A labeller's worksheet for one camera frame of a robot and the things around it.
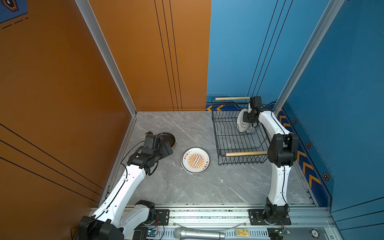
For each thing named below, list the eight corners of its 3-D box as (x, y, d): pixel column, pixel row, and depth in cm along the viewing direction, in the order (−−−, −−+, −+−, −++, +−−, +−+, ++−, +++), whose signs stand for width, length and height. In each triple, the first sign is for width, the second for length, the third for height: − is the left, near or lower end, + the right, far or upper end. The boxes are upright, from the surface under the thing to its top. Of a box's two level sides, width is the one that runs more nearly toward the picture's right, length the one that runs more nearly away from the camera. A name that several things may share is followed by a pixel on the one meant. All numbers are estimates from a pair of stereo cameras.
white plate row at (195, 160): (180, 173, 89) (180, 172, 88) (182, 149, 100) (182, 147, 99) (210, 173, 89) (210, 172, 88) (208, 149, 100) (209, 147, 98)
